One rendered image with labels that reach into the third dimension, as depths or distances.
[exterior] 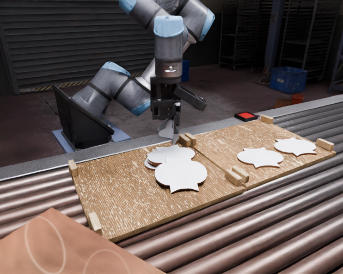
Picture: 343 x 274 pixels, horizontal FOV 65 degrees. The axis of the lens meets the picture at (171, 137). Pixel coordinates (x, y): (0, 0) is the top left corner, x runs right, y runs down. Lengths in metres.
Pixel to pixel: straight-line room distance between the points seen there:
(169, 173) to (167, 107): 0.18
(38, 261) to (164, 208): 0.32
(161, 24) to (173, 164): 0.38
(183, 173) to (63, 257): 0.41
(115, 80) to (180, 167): 0.54
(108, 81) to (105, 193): 0.55
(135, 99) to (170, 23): 0.51
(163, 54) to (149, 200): 0.38
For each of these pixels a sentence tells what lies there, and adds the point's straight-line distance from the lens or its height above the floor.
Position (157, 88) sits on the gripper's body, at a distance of 0.76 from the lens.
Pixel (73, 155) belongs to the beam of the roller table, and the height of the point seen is 0.92.
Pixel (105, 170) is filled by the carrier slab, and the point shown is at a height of 0.94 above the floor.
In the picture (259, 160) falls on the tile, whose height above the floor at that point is 0.94.
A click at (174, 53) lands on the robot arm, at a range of 0.73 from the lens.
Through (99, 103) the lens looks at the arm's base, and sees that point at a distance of 1.16.
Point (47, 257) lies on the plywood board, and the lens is 0.49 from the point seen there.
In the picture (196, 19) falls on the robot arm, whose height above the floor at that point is 1.34.
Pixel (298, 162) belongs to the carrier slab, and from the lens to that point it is 0.96.
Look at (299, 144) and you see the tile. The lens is 1.07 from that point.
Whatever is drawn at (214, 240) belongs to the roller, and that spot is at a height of 0.92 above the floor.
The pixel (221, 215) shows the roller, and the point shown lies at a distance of 0.71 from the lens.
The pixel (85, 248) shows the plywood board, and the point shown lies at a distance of 0.49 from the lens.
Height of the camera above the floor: 1.39
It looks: 26 degrees down
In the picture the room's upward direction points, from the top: straight up
